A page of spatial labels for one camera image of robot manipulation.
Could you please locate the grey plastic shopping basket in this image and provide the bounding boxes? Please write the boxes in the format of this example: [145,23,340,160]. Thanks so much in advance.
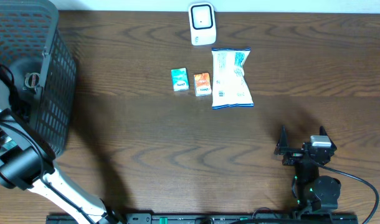
[0,1,77,156]

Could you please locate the green tissue pack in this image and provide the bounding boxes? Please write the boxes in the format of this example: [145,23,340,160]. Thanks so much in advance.
[171,68,189,91]

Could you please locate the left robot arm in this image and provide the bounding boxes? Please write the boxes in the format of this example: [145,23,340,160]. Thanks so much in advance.
[0,64,126,223]

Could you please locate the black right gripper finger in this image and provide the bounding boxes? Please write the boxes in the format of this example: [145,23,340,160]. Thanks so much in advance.
[319,126,336,148]
[276,125,288,149]

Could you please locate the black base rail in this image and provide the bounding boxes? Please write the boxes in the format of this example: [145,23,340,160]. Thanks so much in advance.
[45,212,359,224]

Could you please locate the orange tissue pack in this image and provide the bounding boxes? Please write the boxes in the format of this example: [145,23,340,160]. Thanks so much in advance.
[194,73,212,96]

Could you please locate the white barcode scanner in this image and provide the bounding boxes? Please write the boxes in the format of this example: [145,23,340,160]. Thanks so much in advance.
[188,2,217,46]

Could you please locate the white blue snack bag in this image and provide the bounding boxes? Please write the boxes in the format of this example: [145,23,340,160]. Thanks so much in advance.
[211,47,254,110]

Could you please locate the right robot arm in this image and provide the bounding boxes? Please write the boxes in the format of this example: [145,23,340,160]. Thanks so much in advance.
[274,127,341,219]

